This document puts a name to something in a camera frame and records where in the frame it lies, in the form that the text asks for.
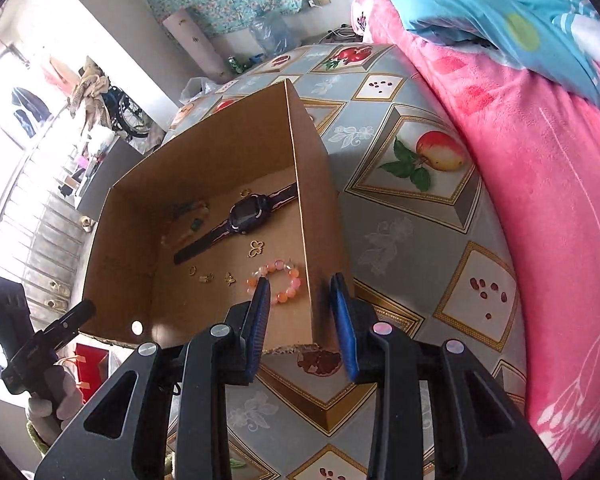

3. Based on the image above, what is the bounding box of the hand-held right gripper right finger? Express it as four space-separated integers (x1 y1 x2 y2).
328 272 563 480

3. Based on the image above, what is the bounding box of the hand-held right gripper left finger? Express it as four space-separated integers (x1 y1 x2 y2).
35 276 272 480

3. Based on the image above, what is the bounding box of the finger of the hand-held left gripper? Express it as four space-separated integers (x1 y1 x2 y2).
45 299 97 352

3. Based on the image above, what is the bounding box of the pink bead bracelet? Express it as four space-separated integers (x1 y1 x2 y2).
245 259 303 306

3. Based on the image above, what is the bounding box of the brown cardboard box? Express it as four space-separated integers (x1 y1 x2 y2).
77 80 356 353

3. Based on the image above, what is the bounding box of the dark purple smartwatch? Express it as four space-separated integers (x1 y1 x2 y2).
172 182 301 266

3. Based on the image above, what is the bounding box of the multicolour bead bracelet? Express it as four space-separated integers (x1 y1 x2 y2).
160 201 211 248

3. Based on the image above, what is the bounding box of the person's left hand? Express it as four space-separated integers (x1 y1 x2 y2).
25 360 86 433

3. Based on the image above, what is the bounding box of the red paper bag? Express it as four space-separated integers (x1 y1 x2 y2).
75 344 111 401

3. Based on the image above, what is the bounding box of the metal balcony railing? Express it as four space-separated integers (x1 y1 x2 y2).
0 110 106 321

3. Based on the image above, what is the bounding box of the grey cabinet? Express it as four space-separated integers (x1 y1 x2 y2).
75 127 141 221

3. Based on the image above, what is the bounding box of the wheelchair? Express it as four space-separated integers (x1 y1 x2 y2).
100 85 153 138

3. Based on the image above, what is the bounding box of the hanging dark jacket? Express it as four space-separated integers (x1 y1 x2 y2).
11 86 48 123

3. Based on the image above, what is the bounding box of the pile of clothes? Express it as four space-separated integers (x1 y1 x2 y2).
67 57 113 131

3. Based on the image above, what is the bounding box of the pink floral blanket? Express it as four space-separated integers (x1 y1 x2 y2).
352 0 600 478

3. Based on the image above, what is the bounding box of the hanging pink garment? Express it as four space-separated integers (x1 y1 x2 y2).
40 50 76 88

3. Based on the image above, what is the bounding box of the pale rolled mat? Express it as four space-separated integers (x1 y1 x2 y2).
161 7 236 83

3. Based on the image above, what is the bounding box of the blue printed quilt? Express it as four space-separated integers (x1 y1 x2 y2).
384 0 600 126

